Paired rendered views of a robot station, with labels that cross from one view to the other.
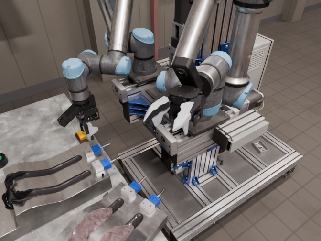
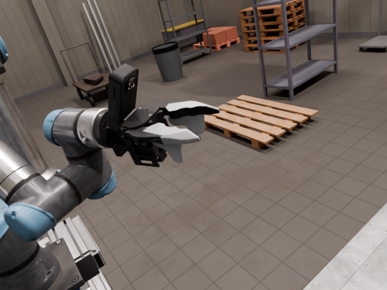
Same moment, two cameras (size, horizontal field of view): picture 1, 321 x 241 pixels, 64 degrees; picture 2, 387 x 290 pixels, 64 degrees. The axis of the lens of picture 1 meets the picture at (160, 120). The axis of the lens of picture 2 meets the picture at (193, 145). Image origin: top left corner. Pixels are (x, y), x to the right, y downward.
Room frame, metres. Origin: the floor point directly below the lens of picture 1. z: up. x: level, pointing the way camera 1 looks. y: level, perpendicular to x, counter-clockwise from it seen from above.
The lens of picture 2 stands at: (0.39, 0.42, 1.63)
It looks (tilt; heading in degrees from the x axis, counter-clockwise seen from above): 27 degrees down; 274
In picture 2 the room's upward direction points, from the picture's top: 15 degrees counter-clockwise
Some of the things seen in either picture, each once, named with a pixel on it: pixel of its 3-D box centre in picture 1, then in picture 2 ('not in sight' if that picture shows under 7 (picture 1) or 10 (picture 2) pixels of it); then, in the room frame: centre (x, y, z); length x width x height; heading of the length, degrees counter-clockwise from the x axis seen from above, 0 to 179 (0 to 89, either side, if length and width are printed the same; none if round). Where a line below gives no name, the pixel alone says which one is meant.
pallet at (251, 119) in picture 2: not in sight; (252, 118); (-0.11, -3.03, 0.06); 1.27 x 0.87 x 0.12; 120
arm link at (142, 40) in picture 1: (142, 42); not in sight; (1.37, 0.10, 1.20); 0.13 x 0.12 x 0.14; 80
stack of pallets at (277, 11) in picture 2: not in sight; (273, 26); (-1.37, -6.60, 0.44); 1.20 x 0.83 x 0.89; 123
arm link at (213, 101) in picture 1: (204, 95); (87, 174); (0.67, -0.14, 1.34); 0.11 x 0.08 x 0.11; 59
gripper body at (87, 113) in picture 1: (84, 108); not in sight; (0.84, 0.32, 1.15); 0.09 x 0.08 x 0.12; 125
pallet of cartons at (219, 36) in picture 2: not in sight; (215, 38); (-0.22, -8.39, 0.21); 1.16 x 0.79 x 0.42; 123
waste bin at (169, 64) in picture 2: not in sight; (169, 62); (0.96, -6.03, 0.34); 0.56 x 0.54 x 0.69; 126
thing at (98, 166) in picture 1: (107, 163); not in sight; (0.76, 0.24, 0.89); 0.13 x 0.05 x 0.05; 124
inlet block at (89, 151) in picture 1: (97, 149); not in sight; (0.85, 0.30, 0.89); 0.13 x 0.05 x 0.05; 125
